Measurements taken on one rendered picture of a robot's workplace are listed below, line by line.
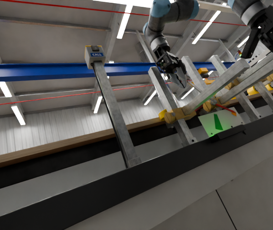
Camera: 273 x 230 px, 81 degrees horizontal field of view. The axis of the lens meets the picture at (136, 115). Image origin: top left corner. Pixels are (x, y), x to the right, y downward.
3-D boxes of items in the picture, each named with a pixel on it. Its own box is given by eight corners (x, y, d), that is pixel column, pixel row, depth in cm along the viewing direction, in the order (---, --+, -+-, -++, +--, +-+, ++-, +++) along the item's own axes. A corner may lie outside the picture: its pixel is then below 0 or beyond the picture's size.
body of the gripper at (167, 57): (160, 74, 68) (149, 53, 72) (171, 77, 74) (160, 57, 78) (173, 61, 63) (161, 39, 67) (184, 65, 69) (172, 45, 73)
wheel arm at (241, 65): (253, 69, 45) (244, 57, 46) (246, 70, 43) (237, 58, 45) (173, 128, 81) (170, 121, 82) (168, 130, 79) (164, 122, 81)
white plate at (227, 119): (245, 123, 77) (234, 106, 81) (210, 137, 66) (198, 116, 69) (244, 124, 78) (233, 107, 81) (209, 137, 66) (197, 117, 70)
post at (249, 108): (264, 120, 85) (216, 54, 101) (260, 122, 84) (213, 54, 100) (257, 123, 88) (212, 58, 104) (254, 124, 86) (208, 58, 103)
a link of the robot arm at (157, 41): (157, 51, 79) (169, 38, 74) (161, 58, 78) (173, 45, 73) (147, 47, 74) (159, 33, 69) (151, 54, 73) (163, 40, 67)
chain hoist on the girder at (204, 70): (213, 78, 555) (206, 67, 572) (207, 78, 539) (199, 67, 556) (208, 82, 576) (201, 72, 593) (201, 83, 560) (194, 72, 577)
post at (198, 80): (235, 131, 74) (187, 54, 91) (231, 133, 73) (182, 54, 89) (229, 133, 77) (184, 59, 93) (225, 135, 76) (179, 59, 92)
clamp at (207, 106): (230, 103, 81) (225, 95, 83) (213, 108, 75) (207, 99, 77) (222, 109, 86) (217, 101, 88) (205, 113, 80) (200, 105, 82)
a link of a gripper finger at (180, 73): (178, 86, 63) (168, 69, 66) (186, 88, 67) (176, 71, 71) (184, 81, 61) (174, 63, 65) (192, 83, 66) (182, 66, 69)
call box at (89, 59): (106, 58, 67) (101, 45, 69) (90, 59, 63) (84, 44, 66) (104, 70, 72) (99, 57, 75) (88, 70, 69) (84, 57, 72)
